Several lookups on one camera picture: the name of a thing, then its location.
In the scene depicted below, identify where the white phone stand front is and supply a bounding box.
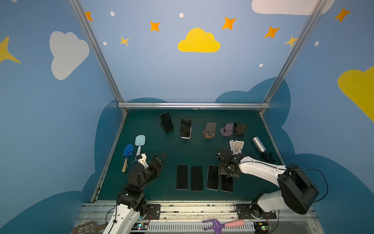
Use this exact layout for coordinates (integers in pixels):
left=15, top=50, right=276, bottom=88
left=229, top=139, right=244, bottom=155

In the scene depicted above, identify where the white phone stand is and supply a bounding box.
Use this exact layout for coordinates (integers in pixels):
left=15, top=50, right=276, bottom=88
left=229, top=139, right=244, bottom=155
left=181, top=127, right=192, bottom=139

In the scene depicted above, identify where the white framed phone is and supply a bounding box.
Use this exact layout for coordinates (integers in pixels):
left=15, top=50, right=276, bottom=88
left=206, top=165, right=220, bottom=191

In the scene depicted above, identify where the purple phone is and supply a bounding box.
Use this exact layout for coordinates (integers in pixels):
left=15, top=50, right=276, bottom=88
left=176, top=165, right=189, bottom=190

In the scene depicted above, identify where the purple round phone stand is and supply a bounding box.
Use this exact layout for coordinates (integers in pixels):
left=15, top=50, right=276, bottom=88
left=220, top=122, right=234, bottom=137

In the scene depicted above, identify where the black phone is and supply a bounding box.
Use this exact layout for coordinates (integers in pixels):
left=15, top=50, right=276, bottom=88
left=160, top=112, right=175, bottom=133
left=180, top=119, right=192, bottom=139
left=191, top=166, right=204, bottom=191

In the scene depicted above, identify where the small black phone stand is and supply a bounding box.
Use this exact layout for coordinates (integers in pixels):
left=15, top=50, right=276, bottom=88
left=233, top=123, right=246, bottom=137

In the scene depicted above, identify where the round wooden phone stand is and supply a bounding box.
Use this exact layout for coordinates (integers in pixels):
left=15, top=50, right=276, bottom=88
left=203, top=122, right=216, bottom=139

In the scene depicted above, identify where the black folding phone stand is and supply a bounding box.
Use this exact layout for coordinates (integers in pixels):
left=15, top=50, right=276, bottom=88
left=159, top=115, right=176, bottom=134

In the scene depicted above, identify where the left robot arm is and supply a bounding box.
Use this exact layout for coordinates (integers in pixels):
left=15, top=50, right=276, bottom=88
left=104, top=154, right=166, bottom=234

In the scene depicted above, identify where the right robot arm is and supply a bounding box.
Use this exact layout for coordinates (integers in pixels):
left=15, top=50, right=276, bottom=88
left=216, top=150, right=319, bottom=219

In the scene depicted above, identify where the light blue toy shovel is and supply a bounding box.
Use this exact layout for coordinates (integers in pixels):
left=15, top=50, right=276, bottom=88
left=134, top=135, right=146, bottom=161

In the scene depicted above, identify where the silver screwdriver tool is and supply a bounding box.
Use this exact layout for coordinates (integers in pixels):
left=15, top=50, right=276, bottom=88
left=252, top=136, right=276, bottom=162

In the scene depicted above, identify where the purple pink toy fork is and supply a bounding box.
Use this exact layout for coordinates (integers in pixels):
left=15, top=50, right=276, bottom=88
left=203, top=219, right=245, bottom=234

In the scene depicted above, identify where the brown perforated toy spatula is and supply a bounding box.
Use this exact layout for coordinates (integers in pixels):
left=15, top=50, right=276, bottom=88
left=72, top=221, right=107, bottom=234

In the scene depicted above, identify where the aluminium frame rail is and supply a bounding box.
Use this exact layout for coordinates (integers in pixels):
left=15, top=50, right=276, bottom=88
left=117, top=102, right=271, bottom=109

